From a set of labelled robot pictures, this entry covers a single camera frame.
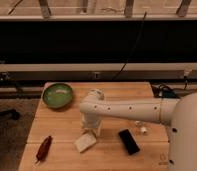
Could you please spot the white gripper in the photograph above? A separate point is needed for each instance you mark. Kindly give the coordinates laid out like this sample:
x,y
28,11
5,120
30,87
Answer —
x,y
91,124

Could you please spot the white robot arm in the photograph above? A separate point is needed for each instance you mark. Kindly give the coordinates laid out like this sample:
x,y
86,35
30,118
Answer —
x,y
179,114

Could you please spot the black smartphone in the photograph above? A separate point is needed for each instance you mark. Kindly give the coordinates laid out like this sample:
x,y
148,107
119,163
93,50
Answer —
x,y
129,142

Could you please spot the green ceramic bowl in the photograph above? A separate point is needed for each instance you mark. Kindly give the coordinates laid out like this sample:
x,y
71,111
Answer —
x,y
57,95

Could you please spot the blue power adapter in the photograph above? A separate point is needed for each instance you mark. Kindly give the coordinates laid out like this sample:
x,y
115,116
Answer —
x,y
169,94

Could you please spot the white sponge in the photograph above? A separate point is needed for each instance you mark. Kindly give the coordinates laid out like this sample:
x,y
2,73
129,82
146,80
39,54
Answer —
x,y
85,141

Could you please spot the black office chair base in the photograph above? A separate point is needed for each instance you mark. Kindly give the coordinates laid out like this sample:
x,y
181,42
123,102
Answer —
x,y
12,113

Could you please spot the white tube with label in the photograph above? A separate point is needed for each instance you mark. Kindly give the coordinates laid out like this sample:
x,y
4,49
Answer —
x,y
141,127

